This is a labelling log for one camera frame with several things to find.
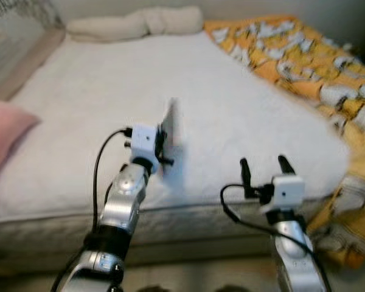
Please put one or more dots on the beige bolster pillow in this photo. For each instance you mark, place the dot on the beige bolster pillow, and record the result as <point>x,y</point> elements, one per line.
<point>106,27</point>
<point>176,19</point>

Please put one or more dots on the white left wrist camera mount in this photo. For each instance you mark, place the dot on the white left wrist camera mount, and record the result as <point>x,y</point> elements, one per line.
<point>144,142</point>

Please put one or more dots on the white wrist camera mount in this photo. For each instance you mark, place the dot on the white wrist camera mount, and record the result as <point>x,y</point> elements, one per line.
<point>287,191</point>
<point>144,142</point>

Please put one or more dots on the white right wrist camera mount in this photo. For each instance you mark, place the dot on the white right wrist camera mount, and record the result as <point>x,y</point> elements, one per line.
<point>287,191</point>

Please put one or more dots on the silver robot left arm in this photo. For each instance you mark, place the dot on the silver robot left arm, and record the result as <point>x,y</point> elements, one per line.
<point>118,207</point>

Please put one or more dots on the white quilted mattress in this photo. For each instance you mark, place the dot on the white quilted mattress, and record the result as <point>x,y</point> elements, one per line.
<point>109,85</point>

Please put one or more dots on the pink pillow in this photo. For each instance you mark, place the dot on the pink pillow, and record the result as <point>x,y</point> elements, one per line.
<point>6,137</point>

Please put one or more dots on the orange cartoon print blanket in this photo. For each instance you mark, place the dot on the orange cartoon print blanket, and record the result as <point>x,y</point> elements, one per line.
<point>298,61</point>

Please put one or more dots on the dark green red book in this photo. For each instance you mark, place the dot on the dark green red book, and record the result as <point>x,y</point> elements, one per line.
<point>171,131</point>

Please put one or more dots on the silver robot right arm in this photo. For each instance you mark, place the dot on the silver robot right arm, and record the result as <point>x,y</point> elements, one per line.
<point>298,255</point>

